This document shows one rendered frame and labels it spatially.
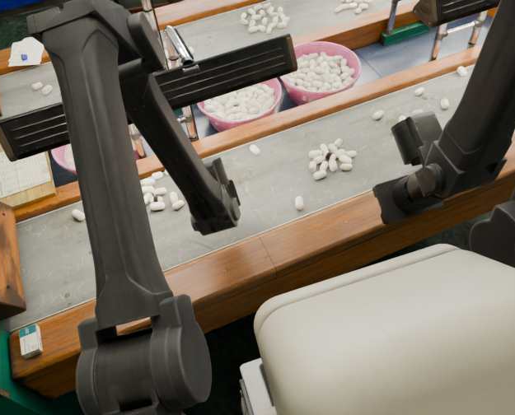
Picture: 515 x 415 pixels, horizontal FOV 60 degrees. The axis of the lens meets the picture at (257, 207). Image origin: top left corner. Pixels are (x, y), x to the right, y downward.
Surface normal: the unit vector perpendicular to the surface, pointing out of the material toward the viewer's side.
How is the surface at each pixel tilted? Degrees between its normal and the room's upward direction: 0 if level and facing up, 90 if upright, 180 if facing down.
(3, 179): 0
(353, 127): 0
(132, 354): 14
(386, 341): 20
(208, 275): 0
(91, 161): 31
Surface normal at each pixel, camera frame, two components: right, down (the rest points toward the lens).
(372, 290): -0.25, -0.95
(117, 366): -0.27, -0.49
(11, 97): -0.05, -0.59
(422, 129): 0.07, -0.26
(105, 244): -0.18, -0.11
